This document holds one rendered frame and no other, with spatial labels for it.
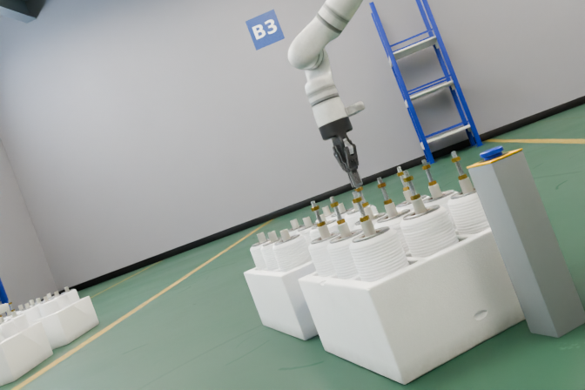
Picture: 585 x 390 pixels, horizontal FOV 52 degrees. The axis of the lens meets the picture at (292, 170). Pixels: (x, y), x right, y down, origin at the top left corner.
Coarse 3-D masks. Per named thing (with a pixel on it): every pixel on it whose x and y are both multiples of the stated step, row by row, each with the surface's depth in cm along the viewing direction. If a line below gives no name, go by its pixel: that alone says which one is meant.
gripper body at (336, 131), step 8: (336, 120) 137; (344, 120) 138; (320, 128) 139; (328, 128) 138; (336, 128) 137; (344, 128) 138; (352, 128) 140; (328, 136) 138; (336, 136) 138; (344, 136) 137; (336, 144) 141; (344, 144) 137; (344, 152) 138
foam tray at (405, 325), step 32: (448, 256) 110; (480, 256) 112; (320, 288) 128; (352, 288) 111; (384, 288) 106; (416, 288) 108; (448, 288) 110; (480, 288) 112; (512, 288) 114; (320, 320) 136; (352, 320) 117; (384, 320) 105; (416, 320) 107; (448, 320) 109; (480, 320) 111; (512, 320) 113; (352, 352) 124; (384, 352) 108; (416, 352) 106; (448, 352) 108
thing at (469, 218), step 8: (448, 200) 123; (456, 200) 120; (464, 200) 118; (472, 200) 118; (456, 208) 120; (464, 208) 119; (472, 208) 118; (480, 208) 118; (456, 216) 121; (464, 216) 119; (472, 216) 118; (480, 216) 118; (456, 224) 122; (464, 224) 120; (472, 224) 118; (480, 224) 118; (488, 224) 118; (464, 232) 120; (472, 232) 119
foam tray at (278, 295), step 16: (256, 272) 180; (272, 272) 167; (288, 272) 157; (304, 272) 158; (256, 288) 184; (272, 288) 167; (288, 288) 156; (256, 304) 191; (272, 304) 172; (288, 304) 158; (304, 304) 157; (272, 320) 179; (288, 320) 163; (304, 320) 156; (304, 336) 156
